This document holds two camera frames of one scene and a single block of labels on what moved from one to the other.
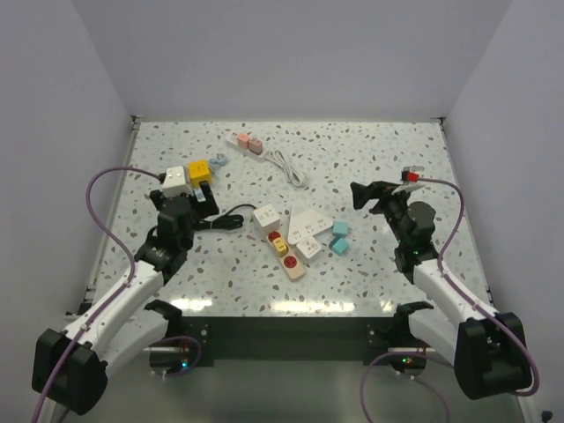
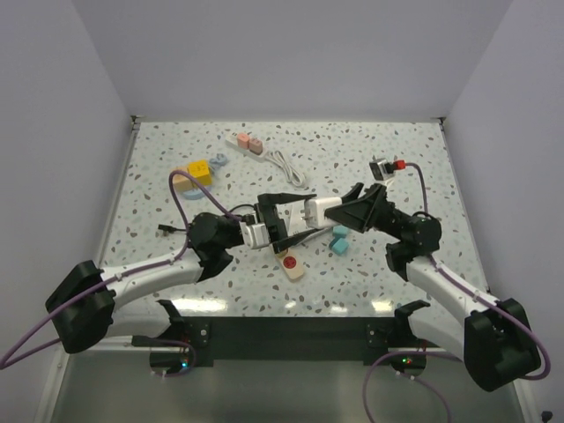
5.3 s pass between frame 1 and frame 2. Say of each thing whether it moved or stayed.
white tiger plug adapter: moved
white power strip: stayed
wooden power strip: stayed
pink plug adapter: stayed
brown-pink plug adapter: stayed
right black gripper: moved
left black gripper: moved
